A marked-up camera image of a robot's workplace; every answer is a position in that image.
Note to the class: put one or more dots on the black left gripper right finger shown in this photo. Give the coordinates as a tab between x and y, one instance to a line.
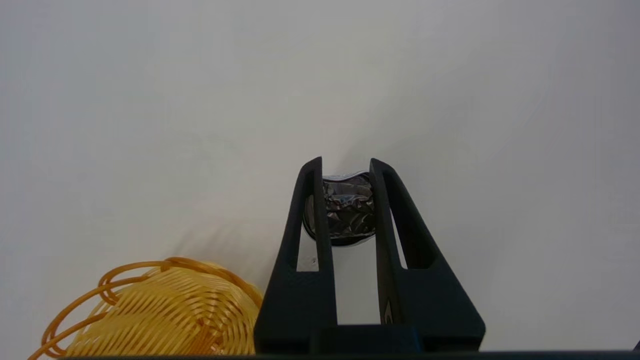
415	280

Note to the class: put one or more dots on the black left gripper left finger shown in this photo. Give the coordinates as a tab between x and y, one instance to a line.
305	280

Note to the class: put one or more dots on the yellow wicker basket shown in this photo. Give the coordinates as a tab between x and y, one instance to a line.
160	315

